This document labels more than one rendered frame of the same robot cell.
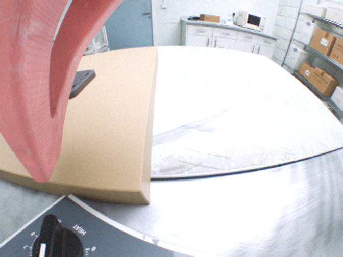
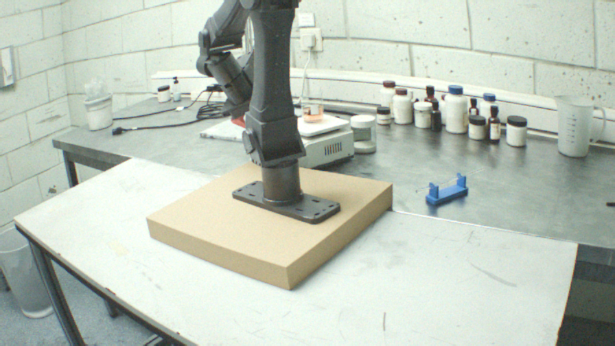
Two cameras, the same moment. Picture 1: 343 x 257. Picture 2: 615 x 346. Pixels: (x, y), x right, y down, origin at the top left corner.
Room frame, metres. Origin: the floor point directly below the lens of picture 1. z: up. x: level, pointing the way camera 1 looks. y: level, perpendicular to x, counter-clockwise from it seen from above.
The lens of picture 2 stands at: (0.80, 0.78, 1.31)
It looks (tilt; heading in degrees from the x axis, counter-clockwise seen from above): 21 degrees down; 219
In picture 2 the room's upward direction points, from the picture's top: 5 degrees counter-clockwise
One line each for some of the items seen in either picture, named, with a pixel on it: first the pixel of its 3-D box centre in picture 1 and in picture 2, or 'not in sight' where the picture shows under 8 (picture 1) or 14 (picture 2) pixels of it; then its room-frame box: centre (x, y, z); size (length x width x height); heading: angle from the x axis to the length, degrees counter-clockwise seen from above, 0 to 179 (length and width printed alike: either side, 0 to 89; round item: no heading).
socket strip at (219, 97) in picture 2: not in sight; (229, 95); (-0.52, -0.61, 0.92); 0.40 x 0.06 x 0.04; 93
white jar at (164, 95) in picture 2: not in sight; (164, 93); (-0.47, -0.98, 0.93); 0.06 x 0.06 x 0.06
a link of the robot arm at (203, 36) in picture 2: not in sight; (213, 51); (0.08, -0.02, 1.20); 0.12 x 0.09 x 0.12; 68
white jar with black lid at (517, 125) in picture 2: not in sight; (517, 130); (-0.49, 0.50, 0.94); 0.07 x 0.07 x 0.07
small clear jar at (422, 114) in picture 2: not in sight; (423, 114); (-0.49, 0.18, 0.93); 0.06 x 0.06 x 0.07
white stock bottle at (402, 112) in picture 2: not in sight; (402, 105); (-0.50, 0.11, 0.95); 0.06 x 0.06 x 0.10
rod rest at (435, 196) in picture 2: not in sight; (447, 187); (-0.07, 0.43, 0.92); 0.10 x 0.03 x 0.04; 154
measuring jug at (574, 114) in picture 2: not in sight; (578, 127); (-0.52, 0.70, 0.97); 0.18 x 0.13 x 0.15; 94
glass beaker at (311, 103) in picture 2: not in sight; (311, 106); (-0.13, 0.06, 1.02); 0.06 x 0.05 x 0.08; 77
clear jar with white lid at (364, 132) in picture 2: not in sight; (364, 134); (-0.23, 0.14, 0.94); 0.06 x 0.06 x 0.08
